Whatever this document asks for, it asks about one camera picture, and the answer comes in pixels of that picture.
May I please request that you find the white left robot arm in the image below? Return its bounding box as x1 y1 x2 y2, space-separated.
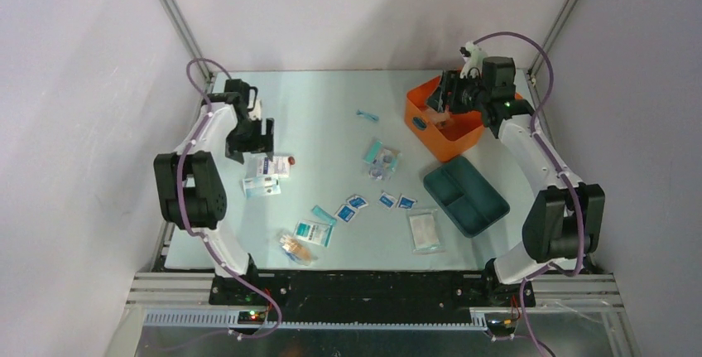
153 79 275 305

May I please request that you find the white medicine packet red cap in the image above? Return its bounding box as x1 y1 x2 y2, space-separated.
254 156 296 179

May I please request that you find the clear bag tape roll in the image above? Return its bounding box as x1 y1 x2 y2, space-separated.
368 166 392 181

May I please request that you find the blue white wipe sachet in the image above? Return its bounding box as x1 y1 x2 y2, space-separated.
347 195 368 210
335 204 358 223
377 191 397 210
397 195 417 210

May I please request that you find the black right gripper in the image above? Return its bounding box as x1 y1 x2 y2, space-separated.
425 70 490 115

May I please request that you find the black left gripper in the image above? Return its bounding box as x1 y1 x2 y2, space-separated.
225 116 272 165

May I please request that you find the teal strip packet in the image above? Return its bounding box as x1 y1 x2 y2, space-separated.
311 205 337 227

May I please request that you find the teal white label packet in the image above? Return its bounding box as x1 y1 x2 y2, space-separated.
293 220 334 248

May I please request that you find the dark teal divider tray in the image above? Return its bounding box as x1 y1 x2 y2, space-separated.
423 156 510 238

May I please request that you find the clear bag teal header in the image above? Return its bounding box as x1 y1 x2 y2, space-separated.
363 138 401 171

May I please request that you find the small teal tube packet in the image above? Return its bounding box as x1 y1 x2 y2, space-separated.
356 109 379 123

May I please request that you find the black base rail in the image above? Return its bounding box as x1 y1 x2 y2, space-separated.
209 268 536 325

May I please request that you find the orange plastic medicine box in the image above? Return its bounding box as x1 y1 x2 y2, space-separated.
404 65 533 162

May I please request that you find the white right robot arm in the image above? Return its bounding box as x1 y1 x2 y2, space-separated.
426 56 605 306

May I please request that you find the cotton swabs bag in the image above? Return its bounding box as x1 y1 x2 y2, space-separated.
278 233 316 266

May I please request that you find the clear gauze pad packet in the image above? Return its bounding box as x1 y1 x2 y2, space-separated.
406 209 445 254

